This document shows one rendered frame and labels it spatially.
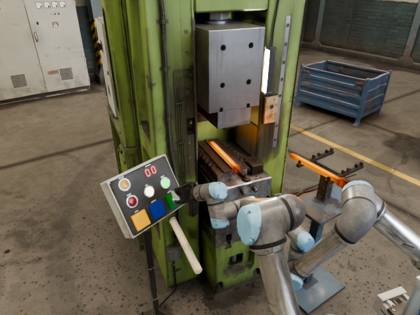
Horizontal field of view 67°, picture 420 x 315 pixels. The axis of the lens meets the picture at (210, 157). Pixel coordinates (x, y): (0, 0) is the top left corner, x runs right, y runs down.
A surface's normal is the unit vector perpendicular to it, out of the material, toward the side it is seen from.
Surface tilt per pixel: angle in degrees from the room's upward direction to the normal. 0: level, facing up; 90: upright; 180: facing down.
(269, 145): 90
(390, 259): 0
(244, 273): 89
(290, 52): 90
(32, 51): 90
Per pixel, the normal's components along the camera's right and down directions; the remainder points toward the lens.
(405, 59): -0.83, 0.28
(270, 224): 0.32, -0.15
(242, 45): 0.40, 0.45
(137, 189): 0.65, -0.15
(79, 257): 0.00, -0.87
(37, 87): 0.59, 0.40
